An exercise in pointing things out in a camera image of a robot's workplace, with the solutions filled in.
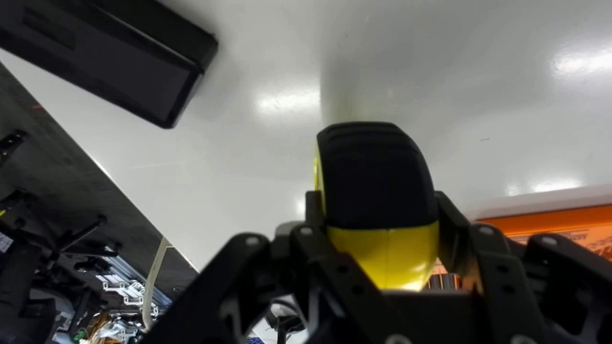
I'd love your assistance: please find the white cable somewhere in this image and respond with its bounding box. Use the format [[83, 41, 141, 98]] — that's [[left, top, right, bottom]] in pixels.
[[139, 238, 173, 335]]

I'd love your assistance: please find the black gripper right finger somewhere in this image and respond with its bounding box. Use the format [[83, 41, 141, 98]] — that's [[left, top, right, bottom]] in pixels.
[[433, 190, 612, 344]]

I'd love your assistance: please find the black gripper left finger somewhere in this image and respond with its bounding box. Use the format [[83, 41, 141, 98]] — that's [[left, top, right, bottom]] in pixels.
[[141, 190, 384, 344]]

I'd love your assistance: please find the orange plastic tray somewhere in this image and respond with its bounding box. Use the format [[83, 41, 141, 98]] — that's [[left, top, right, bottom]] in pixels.
[[470, 201, 612, 260]]

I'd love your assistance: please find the yellow black measuring tape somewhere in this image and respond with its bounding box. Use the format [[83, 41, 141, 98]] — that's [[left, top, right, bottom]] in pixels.
[[309, 121, 441, 295]]

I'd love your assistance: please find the black rectangular box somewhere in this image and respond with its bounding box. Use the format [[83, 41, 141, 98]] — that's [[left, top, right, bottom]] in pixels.
[[0, 0, 219, 132]]

